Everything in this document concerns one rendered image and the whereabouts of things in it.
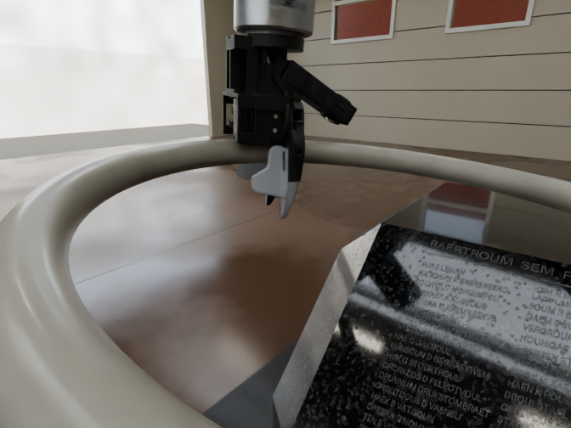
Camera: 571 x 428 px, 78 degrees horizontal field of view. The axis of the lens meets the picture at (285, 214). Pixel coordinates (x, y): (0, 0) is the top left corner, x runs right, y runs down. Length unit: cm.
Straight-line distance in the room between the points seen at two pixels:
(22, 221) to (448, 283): 45
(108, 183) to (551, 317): 47
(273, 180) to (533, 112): 640
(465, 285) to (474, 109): 642
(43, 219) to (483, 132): 678
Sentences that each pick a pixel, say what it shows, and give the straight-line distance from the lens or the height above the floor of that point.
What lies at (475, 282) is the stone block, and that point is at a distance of 51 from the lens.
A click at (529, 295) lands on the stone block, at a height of 77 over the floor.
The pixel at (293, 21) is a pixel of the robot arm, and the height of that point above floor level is 106.
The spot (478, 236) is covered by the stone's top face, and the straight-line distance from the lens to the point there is 56.
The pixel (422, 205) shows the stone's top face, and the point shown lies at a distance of 67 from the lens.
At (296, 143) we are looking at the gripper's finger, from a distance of 42.
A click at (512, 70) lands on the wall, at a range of 679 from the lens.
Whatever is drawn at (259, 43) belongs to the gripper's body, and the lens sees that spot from 42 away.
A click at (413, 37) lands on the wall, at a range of 729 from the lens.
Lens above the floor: 99
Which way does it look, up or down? 19 degrees down
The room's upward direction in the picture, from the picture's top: straight up
